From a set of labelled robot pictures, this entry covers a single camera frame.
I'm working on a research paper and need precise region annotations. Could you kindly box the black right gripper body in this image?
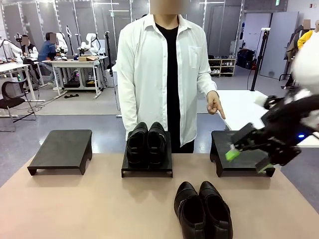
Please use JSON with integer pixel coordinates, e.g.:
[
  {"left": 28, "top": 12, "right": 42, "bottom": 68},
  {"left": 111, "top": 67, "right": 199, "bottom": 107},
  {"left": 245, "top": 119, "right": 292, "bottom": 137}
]
[{"left": 256, "top": 102, "right": 304, "bottom": 166}]

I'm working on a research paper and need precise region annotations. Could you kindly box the black loafer with metal bar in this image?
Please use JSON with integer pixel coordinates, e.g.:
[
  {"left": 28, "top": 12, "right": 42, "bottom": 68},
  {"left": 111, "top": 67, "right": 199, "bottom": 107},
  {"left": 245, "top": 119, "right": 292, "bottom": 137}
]
[{"left": 147, "top": 121, "right": 168, "bottom": 165}]

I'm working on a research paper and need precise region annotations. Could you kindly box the plain black loafer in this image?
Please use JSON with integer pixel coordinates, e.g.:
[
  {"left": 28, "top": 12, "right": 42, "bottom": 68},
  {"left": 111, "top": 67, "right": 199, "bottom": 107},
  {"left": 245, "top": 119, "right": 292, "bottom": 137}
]
[{"left": 126, "top": 121, "right": 150, "bottom": 169}]

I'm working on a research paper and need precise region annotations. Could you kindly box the person's right forearm white sleeve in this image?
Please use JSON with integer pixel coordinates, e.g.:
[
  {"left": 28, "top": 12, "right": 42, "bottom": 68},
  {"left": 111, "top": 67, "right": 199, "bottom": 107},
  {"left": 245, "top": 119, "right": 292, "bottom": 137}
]
[{"left": 116, "top": 79, "right": 138, "bottom": 136}]

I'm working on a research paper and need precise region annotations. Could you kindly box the person's left forearm white sleeve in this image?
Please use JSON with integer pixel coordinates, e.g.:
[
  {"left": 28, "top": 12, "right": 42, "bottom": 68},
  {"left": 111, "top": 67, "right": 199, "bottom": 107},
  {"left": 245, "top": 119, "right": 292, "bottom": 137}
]
[{"left": 195, "top": 57, "right": 218, "bottom": 98}]

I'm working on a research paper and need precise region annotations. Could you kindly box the dark grey shoe stand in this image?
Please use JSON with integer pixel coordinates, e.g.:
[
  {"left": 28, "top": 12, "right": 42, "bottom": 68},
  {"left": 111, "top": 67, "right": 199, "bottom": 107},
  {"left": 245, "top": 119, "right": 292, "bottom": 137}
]
[
  {"left": 209, "top": 130, "right": 276, "bottom": 178},
  {"left": 26, "top": 129, "right": 93, "bottom": 176},
  {"left": 121, "top": 131, "right": 173, "bottom": 178}
]

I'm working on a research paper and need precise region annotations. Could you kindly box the black tripod stand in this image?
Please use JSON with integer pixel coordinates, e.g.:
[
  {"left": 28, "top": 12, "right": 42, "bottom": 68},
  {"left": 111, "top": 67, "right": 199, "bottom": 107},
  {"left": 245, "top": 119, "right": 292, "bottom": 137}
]
[{"left": 250, "top": 28, "right": 272, "bottom": 92}]

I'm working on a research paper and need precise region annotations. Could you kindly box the person in yellow top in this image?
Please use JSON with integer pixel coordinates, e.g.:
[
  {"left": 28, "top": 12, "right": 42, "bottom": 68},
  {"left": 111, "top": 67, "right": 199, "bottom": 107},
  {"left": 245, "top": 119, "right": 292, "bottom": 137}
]
[{"left": 297, "top": 19, "right": 315, "bottom": 51}]

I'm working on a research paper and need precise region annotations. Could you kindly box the person in white shirt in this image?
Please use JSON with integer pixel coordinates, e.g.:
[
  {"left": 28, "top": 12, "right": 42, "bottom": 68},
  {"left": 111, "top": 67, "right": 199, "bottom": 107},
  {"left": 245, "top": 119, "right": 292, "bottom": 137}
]
[{"left": 116, "top": 0, "right": 226, "bottom": 154}]

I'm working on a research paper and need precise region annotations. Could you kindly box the seated person in blue jacket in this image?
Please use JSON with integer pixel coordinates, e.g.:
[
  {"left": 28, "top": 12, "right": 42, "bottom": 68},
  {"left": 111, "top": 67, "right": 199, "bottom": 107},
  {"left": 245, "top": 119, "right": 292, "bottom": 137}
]
[{"left": 37, "top": 31, "right": 60, "bottom": 88}]

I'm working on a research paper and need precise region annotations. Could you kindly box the seated person in varsity jacket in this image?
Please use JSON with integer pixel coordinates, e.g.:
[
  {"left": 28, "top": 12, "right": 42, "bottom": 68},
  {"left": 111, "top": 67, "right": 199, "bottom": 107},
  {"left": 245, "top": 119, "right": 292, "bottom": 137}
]
[{"left": 20, "top": 34, "right": 39, "bottom": 62}]

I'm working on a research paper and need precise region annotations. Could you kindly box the person's left hand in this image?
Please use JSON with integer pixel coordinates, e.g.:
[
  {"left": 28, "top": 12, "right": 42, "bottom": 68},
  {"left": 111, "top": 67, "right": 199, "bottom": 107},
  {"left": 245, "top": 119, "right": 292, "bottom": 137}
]
[{"left": 206, "top": 91, "right": 226, "bottom": 120}]

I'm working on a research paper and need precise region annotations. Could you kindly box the white side table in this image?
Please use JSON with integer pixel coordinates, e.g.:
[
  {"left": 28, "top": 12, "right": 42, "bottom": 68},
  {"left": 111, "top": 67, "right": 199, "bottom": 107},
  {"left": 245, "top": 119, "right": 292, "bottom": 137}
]
[{"left": 216, "top": 89, "right": 319, "bottom": 148}]

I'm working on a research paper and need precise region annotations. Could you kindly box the black perforated leather shoe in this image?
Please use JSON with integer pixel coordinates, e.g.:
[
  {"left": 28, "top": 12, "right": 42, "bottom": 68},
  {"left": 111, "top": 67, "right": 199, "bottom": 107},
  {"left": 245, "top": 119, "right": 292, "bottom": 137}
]
[{"left": 198, "top": 180, "right": 234, "bottom": 239}]

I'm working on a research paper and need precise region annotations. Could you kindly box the wooden shoe rack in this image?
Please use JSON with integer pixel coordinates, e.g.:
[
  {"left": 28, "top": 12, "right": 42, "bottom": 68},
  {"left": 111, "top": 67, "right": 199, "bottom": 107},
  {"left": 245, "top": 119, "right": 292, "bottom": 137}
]
[{"left": 207, "top": 58, "right": 237, "bottom": 78}]

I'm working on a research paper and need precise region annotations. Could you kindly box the black bag with orange trim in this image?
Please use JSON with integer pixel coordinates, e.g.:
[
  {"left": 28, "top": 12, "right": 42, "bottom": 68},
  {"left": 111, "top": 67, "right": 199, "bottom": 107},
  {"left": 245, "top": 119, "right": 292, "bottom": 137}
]
[{"left": 236, "top": 48, "right": 257, "bottom": 70}]

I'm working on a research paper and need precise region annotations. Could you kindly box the brown coat on rack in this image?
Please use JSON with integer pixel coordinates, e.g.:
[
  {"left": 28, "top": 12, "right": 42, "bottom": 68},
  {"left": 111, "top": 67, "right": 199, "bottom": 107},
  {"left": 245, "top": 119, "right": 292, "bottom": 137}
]
[{"left": 286, "top": 24, "right": 304, "bottom": 63}]

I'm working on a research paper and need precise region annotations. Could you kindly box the black mesh office chair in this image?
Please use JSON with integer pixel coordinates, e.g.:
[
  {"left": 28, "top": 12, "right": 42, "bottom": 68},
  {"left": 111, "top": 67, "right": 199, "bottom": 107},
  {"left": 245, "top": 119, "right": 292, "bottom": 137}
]
[{"left": 0, "top": 81, "right": 37, "bottom": 124}]

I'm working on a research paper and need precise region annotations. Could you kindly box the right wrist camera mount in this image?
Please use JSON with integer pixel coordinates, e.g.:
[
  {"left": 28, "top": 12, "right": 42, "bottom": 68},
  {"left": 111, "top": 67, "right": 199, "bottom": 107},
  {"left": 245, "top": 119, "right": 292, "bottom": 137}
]
[{"left": 254, "top": 95, "right": 285, "bottom": 113}]

